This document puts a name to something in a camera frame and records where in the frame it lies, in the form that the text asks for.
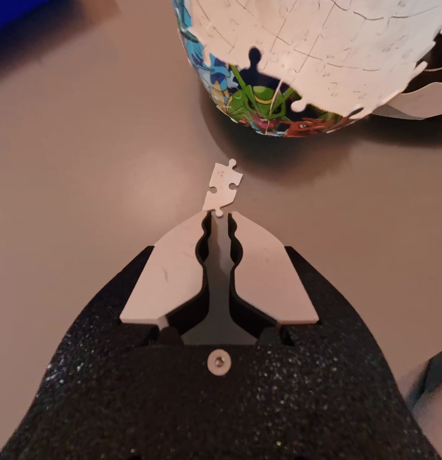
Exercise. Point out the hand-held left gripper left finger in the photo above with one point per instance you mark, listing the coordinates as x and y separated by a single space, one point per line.
167 273

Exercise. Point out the dark cloth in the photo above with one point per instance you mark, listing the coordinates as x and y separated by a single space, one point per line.
435 381

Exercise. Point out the white puzzle piece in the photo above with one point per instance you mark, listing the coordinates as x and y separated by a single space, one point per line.
222 187

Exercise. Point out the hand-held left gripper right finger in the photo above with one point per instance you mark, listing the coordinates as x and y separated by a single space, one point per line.
267 276

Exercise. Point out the colourful puzzle ball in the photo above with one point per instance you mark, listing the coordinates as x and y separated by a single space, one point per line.
314 46

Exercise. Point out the blue box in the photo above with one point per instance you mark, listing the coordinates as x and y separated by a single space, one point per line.
12 12

